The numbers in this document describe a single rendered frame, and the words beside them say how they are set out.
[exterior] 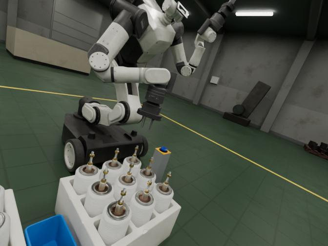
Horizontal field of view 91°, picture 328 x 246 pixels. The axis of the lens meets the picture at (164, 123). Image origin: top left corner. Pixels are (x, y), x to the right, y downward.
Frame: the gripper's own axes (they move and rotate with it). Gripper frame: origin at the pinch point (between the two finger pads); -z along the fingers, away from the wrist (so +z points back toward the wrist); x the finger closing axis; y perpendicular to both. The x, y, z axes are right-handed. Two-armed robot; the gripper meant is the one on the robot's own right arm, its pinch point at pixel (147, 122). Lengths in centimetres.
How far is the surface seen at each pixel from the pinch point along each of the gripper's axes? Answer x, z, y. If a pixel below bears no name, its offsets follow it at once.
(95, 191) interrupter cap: -5.5, -22.7, -27.9
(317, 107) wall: 466, 99, 571
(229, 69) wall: 162, 163, 767
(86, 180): -12.2, -24.5, -22.9
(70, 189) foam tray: -17.5, -30.1, -24.3
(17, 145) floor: -81, -48, 10
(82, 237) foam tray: -2.9, -34.6, -35.6
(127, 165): -2.8, -24.2, -3.5
